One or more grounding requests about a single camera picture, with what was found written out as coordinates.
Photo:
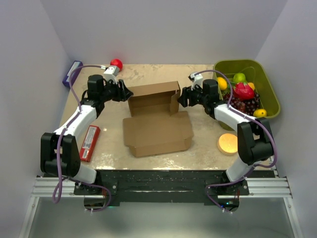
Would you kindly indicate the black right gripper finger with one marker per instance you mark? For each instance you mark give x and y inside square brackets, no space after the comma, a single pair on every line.
[183,101]
[186,92]

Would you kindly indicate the green lime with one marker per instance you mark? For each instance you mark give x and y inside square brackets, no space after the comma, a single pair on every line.
[239,78]

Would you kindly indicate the red rectangular box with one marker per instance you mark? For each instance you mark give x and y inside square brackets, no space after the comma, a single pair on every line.
[89,143]

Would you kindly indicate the yellow lemon upper left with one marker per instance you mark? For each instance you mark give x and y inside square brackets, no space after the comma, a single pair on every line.
[222,83]

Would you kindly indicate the red apple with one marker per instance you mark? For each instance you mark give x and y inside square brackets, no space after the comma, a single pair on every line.
[117,62]

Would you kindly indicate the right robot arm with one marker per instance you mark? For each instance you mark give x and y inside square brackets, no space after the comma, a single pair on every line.
[255,140]

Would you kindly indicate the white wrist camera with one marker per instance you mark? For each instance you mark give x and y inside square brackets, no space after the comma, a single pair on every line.
[196,79]
[110,74]

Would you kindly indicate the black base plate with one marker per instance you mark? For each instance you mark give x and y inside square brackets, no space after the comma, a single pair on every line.
[113,187]

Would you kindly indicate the brown cardboard box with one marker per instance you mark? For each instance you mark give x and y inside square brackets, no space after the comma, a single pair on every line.
[156,125]

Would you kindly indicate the yellow mango lower right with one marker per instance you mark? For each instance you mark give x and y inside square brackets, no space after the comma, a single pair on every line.
[259,113]

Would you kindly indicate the orange fruit behind dragonfruit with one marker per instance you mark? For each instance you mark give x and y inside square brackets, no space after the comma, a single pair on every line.
[251,85]

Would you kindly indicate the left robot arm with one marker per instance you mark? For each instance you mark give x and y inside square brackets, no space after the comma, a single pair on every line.
[59,152]

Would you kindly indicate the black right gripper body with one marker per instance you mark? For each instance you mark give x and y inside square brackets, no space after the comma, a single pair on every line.
[196,97]

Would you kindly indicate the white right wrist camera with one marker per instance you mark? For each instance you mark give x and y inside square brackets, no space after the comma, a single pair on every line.
[196,79]

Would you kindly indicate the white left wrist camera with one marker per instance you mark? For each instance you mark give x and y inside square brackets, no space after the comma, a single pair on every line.
[110,74]

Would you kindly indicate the round yellow biscuit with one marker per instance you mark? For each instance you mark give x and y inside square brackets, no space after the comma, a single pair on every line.
[228,144]

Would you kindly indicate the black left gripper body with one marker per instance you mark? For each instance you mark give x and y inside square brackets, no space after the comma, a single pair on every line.
[111,92]

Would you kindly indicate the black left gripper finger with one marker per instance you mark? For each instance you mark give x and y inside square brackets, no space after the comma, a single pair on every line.
[125,95]
[122,85]

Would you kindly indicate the purple grape bunch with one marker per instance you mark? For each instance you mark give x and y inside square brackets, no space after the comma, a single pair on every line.
[246,106]

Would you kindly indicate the green plastic bin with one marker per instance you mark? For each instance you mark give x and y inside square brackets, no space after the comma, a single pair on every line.
[255,73]

